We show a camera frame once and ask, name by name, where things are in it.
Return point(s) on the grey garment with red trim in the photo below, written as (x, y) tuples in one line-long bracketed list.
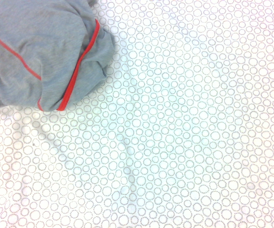
[(42, 54)]

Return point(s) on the white bedsheet with dotted circles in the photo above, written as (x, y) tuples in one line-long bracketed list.
[(175, 133)]

